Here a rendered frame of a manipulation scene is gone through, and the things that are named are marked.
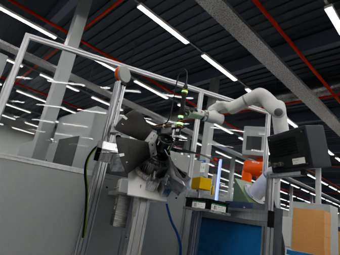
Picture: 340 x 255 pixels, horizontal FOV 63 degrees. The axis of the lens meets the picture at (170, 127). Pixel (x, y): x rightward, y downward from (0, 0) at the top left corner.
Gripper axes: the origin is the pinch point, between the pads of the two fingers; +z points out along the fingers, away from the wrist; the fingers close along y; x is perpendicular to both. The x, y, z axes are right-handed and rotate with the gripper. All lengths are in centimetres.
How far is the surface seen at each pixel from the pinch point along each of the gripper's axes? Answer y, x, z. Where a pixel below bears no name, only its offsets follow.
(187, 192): 71, -49, -36
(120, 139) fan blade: -17, -35, 42
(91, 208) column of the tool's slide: 52, -75, 48
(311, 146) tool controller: -84, -40, -34
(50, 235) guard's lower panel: 66, -99, 74
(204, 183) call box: 21, -46, -30
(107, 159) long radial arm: 6, -44, 46
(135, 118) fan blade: 3.4, -12.9, 32.5
